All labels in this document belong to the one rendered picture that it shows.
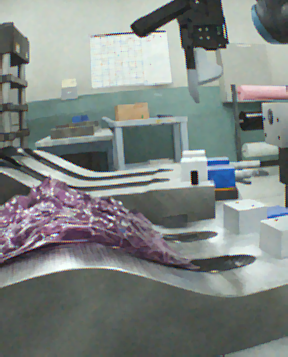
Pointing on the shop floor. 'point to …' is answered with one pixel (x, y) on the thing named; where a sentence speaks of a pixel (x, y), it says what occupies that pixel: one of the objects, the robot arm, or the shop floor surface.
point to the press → (12, 56)
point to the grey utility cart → (144, 126)
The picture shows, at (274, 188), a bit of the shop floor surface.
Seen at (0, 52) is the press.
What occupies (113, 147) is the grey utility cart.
